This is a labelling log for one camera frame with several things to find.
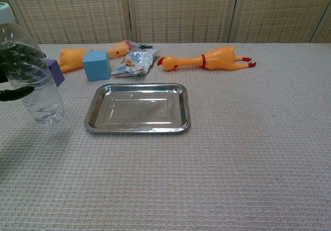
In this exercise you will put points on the rubber chicken lying flat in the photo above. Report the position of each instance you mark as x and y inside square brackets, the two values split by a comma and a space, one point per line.
[209, 59]

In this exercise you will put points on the metal tray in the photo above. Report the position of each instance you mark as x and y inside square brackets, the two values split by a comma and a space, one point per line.
[137, 108]

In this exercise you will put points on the woven folding screen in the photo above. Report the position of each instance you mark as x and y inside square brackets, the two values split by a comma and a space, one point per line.
[181, 11]

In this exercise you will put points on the silver snack bag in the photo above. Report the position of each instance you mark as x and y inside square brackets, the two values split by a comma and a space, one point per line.
[134, 63]

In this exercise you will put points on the light blue cube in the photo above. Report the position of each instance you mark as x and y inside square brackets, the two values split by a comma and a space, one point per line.
[96, 65]

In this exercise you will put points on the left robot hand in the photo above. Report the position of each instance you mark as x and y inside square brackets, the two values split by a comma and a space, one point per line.
[15, 92]

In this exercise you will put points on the small blue packet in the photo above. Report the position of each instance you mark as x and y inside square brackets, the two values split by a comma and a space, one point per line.
[145, 46]

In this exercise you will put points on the white woven tablecloth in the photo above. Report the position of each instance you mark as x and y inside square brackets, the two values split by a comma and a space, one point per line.
[207, 163]

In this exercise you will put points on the rubber chicken with raised head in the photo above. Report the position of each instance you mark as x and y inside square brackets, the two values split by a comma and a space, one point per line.
[75, 56]

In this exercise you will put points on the clear plastic bottle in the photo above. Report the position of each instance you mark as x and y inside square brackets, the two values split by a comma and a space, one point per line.
[31, 68]

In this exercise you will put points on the purple cube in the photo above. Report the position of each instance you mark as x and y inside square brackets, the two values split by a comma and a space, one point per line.
[57, 72]

